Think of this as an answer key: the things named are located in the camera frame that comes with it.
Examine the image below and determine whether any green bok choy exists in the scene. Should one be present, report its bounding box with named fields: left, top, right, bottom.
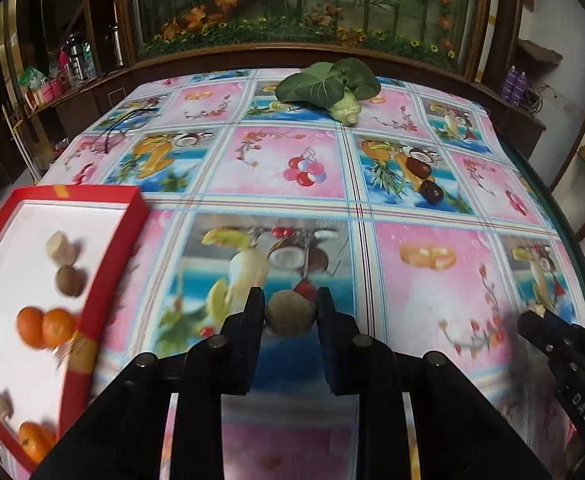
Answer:
left=275, top=58, right=381, bottom=126

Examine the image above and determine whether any flower garden wall mural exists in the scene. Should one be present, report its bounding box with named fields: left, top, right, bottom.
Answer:
left=130, top=0, right=477, bottom=72

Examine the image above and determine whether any fruit-print plastic tablecloth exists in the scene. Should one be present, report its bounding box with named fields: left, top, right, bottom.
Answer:
left=44, top=68, right=585, bottom=472

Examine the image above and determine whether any orange mandarin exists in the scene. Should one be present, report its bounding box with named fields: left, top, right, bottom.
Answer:
left=18, top=422, right=57, bottom=464
left=42, top=309, right=76, bottom=349
left=16, top=307, right=45, bottom=350

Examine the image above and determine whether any black cord on table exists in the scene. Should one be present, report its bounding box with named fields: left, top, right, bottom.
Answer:
left=89, top=104, right=159, bottom=154

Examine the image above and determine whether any brown kiwi fruit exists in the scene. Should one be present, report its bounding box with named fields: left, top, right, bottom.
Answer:
left=55, top=264, right=85, bottom=297
left=265, top=289, right=316, bottom=337

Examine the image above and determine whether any purple bottle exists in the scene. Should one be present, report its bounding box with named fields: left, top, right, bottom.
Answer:
left=499, top=65, right=518, bottom=102
left=510, top=72, right=527, bottom=106

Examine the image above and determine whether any red box lid tray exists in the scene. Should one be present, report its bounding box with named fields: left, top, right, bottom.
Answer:
left=0, top=184, right=149, bottom=474

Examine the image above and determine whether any steel thermos flask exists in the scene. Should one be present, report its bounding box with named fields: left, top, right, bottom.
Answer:
left=67, top=32, right=85, bottom=82

